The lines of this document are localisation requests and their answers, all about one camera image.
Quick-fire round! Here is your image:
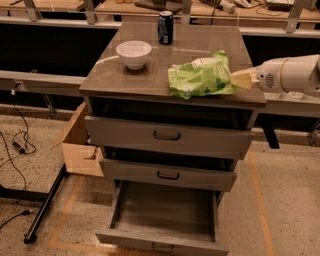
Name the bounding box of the green rice chip bag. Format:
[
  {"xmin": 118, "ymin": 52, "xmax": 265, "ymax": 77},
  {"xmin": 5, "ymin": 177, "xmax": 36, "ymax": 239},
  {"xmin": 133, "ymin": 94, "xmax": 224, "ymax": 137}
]
[{"xmin": 168, "ymin": 51, "xmax": 241, "ymax": 99}]

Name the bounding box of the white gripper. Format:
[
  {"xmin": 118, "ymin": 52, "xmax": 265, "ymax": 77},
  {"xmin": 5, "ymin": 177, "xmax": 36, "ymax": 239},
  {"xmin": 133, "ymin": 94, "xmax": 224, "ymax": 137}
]
[{"xmin": 231, "ymin": 58, "xmax": 287, "ymax": 93}]

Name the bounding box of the grey middle drawer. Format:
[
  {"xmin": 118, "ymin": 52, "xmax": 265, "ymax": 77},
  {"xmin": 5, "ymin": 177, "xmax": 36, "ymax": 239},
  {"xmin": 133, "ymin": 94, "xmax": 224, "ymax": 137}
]
[{"xmin": 99, "ymin": 159, "xmax": 236, "ymax": 192}]

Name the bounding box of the white ceramic bowl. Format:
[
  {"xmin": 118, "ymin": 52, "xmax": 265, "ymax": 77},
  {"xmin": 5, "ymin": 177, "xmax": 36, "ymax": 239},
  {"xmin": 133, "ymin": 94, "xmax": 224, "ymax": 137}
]
[{"xmin": 116, "ymin": 41, "xmax": 152, "ymax": 70}]

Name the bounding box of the dark blue soda can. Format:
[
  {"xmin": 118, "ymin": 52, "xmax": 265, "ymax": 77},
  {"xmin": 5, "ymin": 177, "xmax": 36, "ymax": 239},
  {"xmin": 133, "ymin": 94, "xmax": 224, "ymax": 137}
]
[{"xmin": 158, "ymin": 10, "xmax": 174, "ymax": 45}]

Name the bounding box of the grey drawer cabinet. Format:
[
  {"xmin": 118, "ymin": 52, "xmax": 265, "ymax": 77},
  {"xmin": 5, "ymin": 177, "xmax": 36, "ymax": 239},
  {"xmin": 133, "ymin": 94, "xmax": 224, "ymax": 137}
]
[{"xmin": 78, "ymin": 21, "xmax": 268, "ymax": 208}]

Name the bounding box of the cardboard box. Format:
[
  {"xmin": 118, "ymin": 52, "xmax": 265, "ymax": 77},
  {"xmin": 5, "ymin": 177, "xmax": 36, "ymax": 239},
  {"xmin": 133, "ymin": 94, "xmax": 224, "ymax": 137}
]
[{"xmin": 53, "ymin": 102, "xmax": 103, "ymax": 177}]

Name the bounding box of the grey top drawer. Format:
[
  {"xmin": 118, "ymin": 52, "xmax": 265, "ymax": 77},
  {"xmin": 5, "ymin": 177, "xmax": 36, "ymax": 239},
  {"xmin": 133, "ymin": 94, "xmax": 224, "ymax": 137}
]
[{"xmin": 85, "ymin": 116, "xmax": 253, "ymax": 160}]

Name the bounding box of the wooden workbench with clutter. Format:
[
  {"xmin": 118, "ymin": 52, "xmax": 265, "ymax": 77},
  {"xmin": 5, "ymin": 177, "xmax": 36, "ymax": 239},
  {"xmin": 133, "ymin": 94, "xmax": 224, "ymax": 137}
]
[{"xmin": 0, "ymin": 0, "xmax": 320, "ymax": 23}]

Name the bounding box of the grey open bottom drawer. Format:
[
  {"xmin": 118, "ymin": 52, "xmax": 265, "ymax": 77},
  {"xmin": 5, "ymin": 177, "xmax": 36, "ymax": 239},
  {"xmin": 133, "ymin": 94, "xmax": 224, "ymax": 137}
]
[{"xmin": 96, "ymin": 181, "xmax": 228, "ymax": 256}]

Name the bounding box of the grey metal shelf rail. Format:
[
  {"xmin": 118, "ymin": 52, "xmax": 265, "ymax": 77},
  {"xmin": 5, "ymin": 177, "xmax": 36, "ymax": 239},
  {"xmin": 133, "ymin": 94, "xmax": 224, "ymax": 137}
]
[{"xmin": 0, "ymin": 70, "xmax": 85, "ymax": 97}]

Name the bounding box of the black metal stand base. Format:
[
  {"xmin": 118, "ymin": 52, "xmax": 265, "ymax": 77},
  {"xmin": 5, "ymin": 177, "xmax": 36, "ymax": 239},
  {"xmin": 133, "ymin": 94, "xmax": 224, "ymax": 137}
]
[{"xmin": 0, "ymin": 164, "xmax": 67, "ymax": 244}]

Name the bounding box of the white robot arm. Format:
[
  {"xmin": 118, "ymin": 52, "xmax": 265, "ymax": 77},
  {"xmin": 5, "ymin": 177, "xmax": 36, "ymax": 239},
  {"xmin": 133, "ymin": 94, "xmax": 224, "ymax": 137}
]
[{"xmin": 230, "ymin": 54, "xmax": 320, "ymax": 97}]

